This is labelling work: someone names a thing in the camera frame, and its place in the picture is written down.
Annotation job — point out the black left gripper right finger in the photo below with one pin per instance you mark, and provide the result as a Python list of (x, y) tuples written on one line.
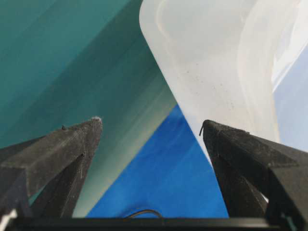
[(257, 177)]

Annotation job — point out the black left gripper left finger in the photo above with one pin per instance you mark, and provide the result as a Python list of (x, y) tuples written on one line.
[(43, 177)]

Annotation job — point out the translucent plastic tool box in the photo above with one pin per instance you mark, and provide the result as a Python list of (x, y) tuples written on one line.
[(242, 63)]

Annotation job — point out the blue mat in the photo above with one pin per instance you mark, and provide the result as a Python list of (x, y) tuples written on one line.
[(170, 174)]

